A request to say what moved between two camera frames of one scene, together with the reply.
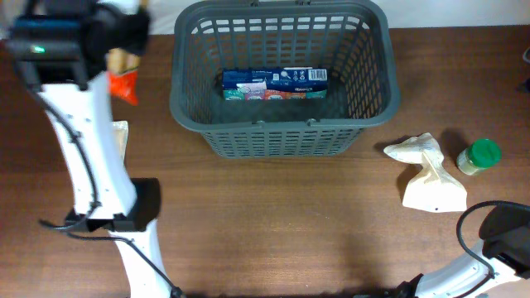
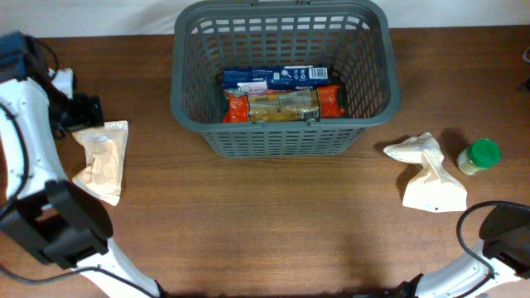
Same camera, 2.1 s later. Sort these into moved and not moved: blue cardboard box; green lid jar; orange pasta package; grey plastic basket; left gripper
Moved: orange pasta package; left gripper
Not moved: blue cardboard box; grey plastic basket; green lid jar
